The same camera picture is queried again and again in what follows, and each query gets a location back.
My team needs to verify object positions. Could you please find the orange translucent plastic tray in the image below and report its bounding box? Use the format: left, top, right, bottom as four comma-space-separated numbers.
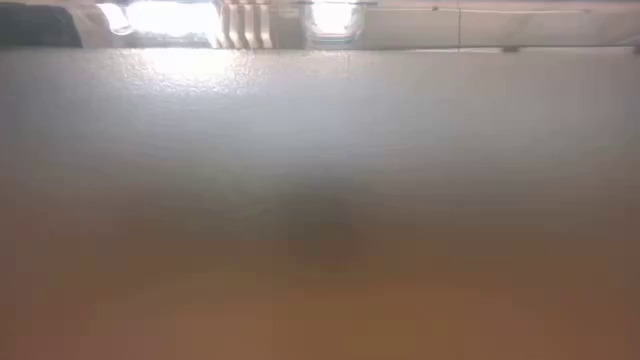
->
0, 45, 640, 360

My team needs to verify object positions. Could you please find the white slatted fixture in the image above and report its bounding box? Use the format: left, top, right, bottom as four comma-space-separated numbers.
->
214, 0, 275, 50

